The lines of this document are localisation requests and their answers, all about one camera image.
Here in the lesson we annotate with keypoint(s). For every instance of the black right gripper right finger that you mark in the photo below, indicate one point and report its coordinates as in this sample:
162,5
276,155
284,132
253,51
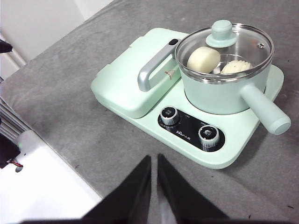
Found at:
182,200

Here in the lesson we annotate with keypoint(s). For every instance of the silver control knob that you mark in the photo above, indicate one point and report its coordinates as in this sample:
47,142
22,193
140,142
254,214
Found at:
208,135
169,115

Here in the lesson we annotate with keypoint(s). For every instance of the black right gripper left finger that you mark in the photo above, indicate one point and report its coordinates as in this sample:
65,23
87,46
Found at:
126,200

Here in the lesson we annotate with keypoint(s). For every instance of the ribbed white bun green dots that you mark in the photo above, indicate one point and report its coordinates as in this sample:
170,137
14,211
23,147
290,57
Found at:
237,67

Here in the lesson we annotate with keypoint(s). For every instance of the grey ribbed metal frame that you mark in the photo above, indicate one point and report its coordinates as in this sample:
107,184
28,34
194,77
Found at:
11,119

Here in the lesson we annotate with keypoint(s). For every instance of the glass lid with green knob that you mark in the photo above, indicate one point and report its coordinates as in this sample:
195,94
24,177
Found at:
220,32

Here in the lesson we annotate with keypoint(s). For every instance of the green grill cover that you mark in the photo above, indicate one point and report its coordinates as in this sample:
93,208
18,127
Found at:
121,93

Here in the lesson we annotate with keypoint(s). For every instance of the plain white steamed bun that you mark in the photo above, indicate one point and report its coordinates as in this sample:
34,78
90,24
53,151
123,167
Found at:
203,59

